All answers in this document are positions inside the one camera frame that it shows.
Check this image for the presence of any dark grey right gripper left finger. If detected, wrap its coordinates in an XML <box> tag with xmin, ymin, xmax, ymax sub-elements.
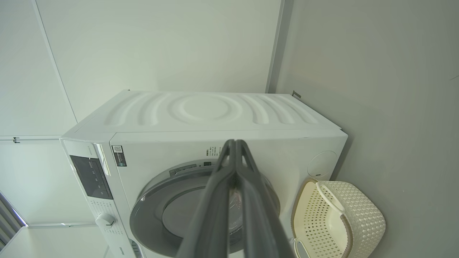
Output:
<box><xmin>178</xmin><ymin>140</ymin><xmax>237</xmax><ymax>258</ymax></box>

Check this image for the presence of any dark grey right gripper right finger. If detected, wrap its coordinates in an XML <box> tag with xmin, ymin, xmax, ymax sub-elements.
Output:
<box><xmin>235</xmin><ymin>140</ymin><xmax>296</xmax><ymax>258</ymax></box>

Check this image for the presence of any black-rimmed glass washer door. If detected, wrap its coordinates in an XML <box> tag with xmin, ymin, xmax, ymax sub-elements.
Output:
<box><xmin>130</xmin><ymin>159</ymin><xmax>281</xmax><ymax>258</ymax></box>

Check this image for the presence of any cream perforated laundry basket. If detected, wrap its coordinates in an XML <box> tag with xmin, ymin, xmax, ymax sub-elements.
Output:
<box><xmin>291</xmin><ymin>178</ymin><xmax>387</xmax><ymax>258</ymax></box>

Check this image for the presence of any white front-load washing machine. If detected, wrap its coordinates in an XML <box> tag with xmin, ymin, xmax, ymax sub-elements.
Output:
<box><xmin>59</xmin><ymin>90</ymin><xmax>348</xmax><ymax>258</ymax></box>

